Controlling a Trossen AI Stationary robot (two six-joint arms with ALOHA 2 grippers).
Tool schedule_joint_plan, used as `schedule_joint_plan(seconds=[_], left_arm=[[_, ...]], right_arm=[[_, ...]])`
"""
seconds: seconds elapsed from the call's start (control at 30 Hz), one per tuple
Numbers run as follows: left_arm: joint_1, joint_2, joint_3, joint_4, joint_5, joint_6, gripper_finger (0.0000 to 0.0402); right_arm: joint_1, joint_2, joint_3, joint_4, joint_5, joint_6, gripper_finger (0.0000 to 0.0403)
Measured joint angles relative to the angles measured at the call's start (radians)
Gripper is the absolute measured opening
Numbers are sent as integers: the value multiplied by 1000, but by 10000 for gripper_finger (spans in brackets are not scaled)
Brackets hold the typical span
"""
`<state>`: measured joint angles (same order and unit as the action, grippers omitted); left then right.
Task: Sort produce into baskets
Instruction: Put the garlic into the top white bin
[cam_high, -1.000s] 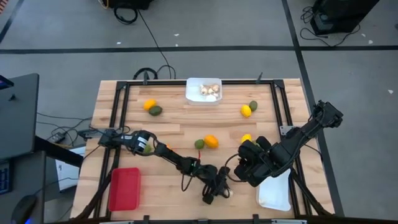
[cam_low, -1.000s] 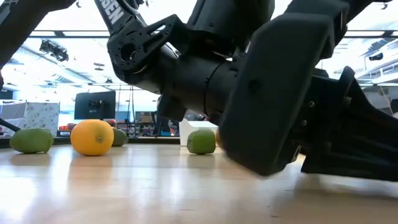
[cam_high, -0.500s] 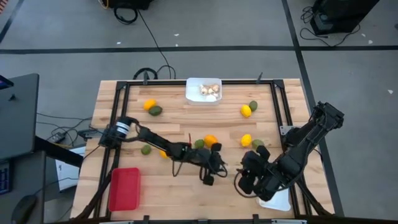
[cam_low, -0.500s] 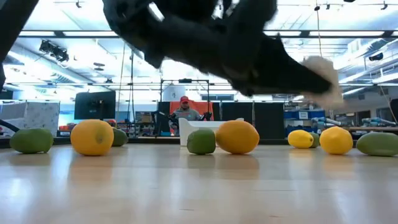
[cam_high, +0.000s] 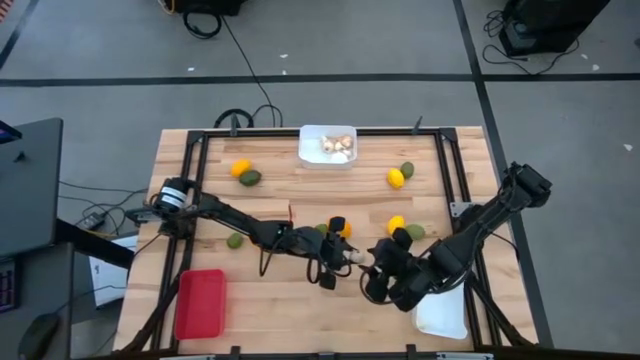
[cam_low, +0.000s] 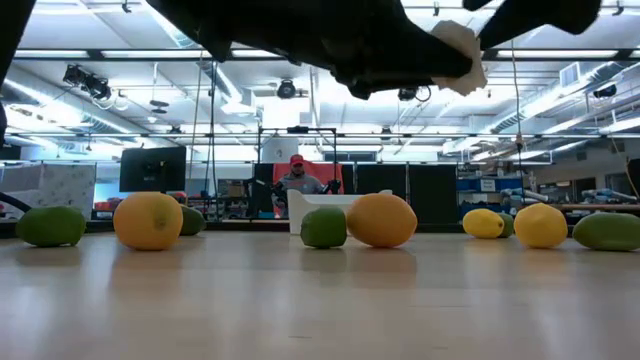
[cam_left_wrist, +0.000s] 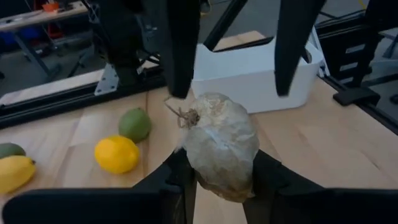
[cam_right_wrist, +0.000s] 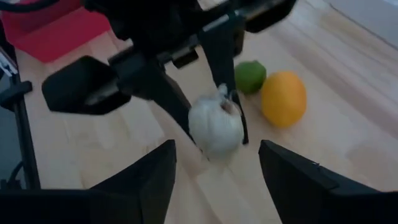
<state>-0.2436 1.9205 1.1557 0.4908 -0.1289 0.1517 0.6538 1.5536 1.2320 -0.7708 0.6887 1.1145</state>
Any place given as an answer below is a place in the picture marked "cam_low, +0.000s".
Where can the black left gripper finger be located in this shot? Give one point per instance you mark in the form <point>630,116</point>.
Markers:
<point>550,15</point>
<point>400,55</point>

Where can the beige knobbly garlic bulb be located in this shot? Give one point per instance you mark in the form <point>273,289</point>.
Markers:
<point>460,60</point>

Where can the orange citrus fruit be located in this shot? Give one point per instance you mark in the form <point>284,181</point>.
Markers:
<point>148,221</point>
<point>381,221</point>

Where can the yellow lemon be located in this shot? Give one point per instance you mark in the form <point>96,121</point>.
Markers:
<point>540,226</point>
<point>482,223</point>

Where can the black ceiling spotlight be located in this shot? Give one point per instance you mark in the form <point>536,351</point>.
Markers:
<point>286,89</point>
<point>605,91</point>
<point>87,82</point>
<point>407,93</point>

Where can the black partition panel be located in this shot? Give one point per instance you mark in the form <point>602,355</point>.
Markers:
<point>382,181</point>
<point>432,192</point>
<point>262,185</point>

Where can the person in red cap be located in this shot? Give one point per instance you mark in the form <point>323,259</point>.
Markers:
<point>327,172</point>

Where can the blue storage shelf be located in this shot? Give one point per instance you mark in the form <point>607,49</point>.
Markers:
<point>487,184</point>

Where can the white plastic basket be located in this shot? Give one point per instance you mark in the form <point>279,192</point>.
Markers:
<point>320,200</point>

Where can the green lime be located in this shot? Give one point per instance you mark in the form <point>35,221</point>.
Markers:
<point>50,226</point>
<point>323,228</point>

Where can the wooden workbench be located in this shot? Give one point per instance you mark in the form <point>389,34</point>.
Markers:
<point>595,206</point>

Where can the black computer monitor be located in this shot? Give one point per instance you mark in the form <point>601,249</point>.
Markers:
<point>152,170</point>

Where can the grey patterned partition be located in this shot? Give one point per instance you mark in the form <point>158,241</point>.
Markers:
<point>50,185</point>

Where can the black background rig frame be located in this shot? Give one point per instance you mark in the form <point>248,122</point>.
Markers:
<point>297,129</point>

